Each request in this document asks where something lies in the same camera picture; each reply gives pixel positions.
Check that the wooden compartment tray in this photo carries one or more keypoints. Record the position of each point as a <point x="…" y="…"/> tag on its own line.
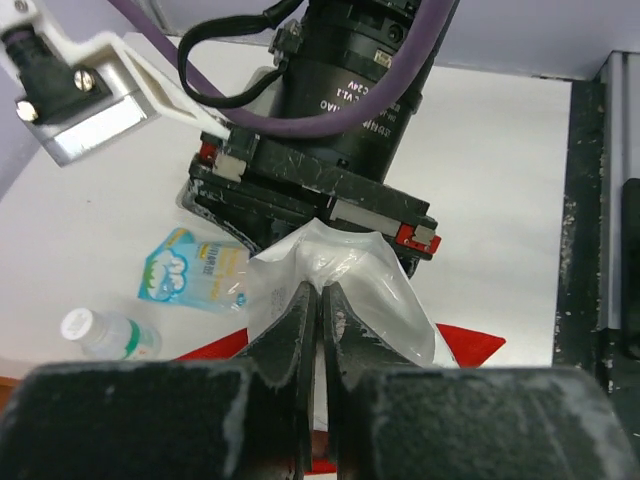
<point x="7" y="386"/>

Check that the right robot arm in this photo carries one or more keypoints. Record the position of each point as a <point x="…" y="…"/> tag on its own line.
<point x="348" y="77"/>

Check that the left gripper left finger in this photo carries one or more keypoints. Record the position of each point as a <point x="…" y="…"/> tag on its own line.
<point x="248" y="417"/>

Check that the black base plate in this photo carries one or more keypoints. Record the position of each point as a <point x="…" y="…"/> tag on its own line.
<point x="602" y="155"/>

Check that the red first aid pouch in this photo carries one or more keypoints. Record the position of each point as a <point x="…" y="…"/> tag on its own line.
<point x="470" y="348"/>

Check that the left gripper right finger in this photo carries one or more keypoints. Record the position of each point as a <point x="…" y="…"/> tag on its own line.
<point x="391" y="419"/>

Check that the clear bottle white cap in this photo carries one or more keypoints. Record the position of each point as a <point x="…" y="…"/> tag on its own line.
<point x="110" y="336"/>

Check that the blue cotton swab bag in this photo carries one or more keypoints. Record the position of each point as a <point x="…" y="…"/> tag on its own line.
<point x="208" y="275"/>

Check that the white gauze pad packet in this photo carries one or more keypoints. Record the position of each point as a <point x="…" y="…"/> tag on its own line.
<point x="375" y="317"/>

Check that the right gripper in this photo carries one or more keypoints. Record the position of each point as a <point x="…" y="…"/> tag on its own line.
<point x="258" y="190"/>

